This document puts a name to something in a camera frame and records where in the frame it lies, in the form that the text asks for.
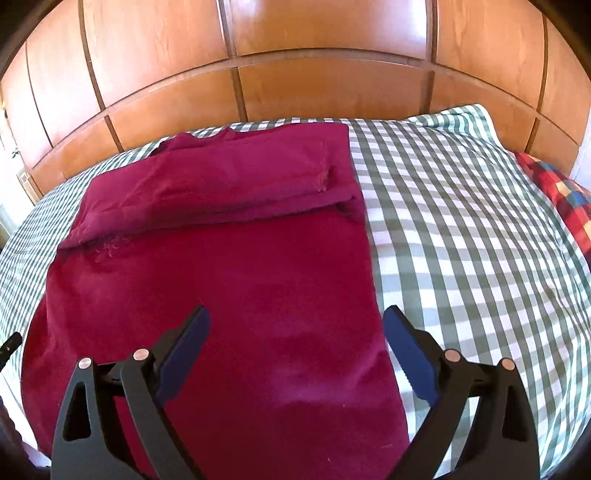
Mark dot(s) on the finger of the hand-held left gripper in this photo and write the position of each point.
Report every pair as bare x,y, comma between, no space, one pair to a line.
10,347

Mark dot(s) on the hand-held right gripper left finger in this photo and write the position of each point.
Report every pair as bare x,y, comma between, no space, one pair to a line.
187,350

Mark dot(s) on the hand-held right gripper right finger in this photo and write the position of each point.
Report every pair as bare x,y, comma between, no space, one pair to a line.
411,355

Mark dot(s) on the dark red cloth garment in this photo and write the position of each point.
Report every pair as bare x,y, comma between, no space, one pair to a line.
231,286

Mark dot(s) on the green checkered bed sheet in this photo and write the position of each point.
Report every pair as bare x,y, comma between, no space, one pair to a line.
461,254

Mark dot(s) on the multicoloured checked pillow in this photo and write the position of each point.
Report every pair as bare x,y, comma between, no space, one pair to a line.
558,194

